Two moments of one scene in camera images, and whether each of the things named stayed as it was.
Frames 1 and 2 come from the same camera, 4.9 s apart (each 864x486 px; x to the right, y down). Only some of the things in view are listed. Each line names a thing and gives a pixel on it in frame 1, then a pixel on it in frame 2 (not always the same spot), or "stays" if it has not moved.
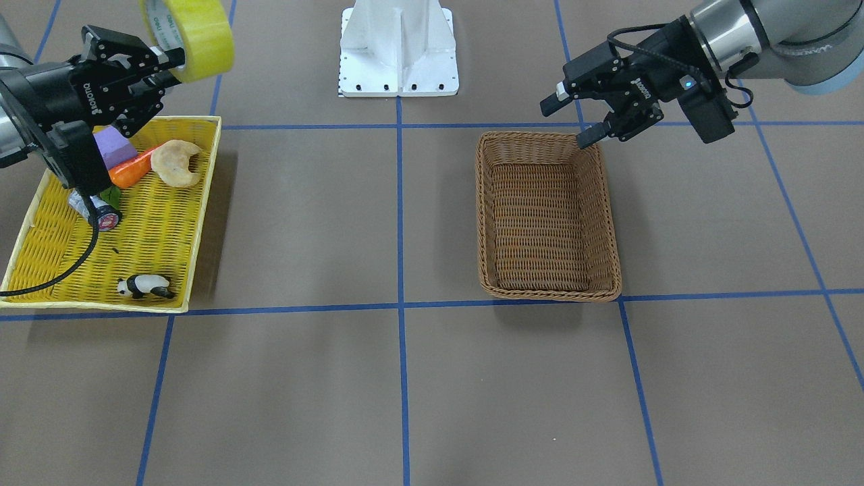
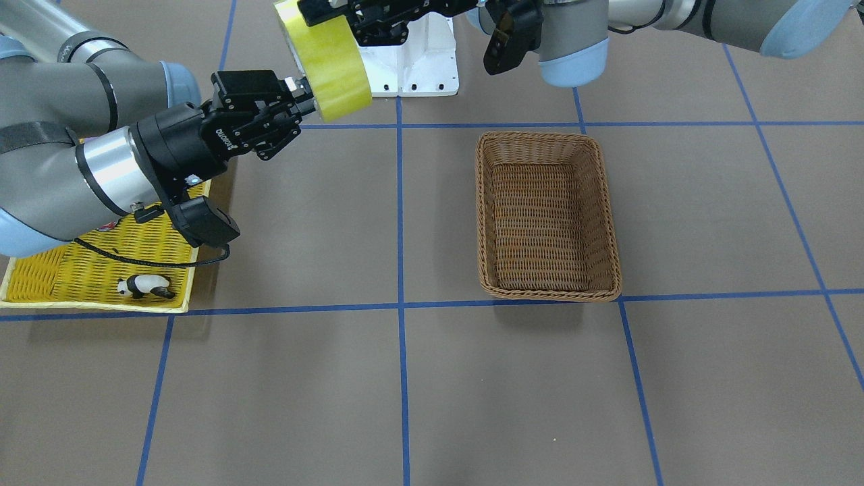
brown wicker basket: (545, 229) stays
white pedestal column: (397, 48) stays
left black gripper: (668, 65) to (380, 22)
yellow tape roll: (202, 28) to (330, 55)
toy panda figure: (138, 285) stays
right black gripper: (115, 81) to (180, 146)
